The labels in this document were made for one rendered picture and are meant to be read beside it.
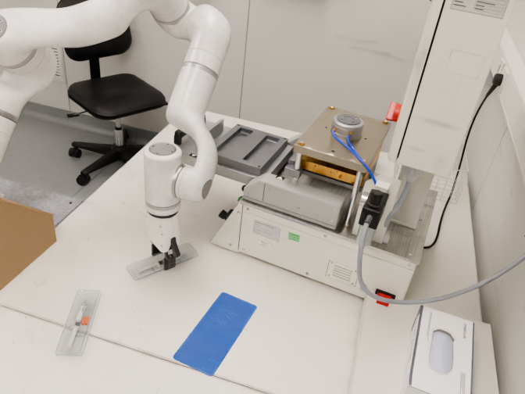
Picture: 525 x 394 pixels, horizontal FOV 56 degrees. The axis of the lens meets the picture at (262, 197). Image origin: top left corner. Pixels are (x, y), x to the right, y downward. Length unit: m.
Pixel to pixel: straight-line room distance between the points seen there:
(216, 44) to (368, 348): 0.77
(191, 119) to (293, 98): 1.84
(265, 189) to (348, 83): 1.69
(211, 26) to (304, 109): 1.78
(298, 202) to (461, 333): 0.46
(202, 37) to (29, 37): 0.40
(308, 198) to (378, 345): 0.37
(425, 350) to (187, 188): 0.60
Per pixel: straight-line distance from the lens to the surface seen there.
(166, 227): 1.20
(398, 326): 1.24
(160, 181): 1.13
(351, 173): 1.21
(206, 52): 1.20
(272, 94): 2.97
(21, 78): 1.43
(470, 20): 1.00
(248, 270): 1.34
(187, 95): 1.17
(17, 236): 1.32
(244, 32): 2.91
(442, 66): 1.02
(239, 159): 1.32
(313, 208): 1.21
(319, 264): 1.29
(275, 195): 1.23
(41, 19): 1.35
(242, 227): 1.32
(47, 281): 1.34
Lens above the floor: 1.66
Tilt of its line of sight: 34 degrees down
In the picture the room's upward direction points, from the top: 7 degrees clockwise
